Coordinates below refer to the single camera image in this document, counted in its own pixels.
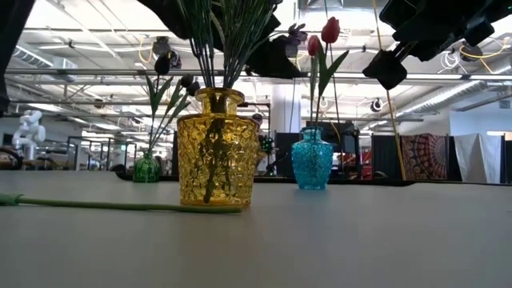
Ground blue textured glass vase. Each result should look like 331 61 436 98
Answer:
290 126 334 190

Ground small green glass vase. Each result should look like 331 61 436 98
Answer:
132 150 161 184

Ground black room divider panel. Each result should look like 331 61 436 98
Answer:
370 134 402 181
276 132 302 178

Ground black computer monitor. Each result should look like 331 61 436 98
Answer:
306 121 362 179

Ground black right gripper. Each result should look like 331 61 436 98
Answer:
362 0 495 91

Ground yellow hanging cable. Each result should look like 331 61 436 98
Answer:
371 0 407 181

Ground white hanging sheet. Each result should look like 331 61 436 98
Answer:
454 133 506 184

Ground black reel with yellow cable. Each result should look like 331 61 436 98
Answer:
458 42 485 64

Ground mandala pattern tapestry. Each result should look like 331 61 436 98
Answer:
401 134 448 181

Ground amber textured glass vase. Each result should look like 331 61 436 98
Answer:
176 86 261 207

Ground person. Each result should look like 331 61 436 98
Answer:
251 113 267 169

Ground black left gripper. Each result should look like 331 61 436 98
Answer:
215 0 309 80

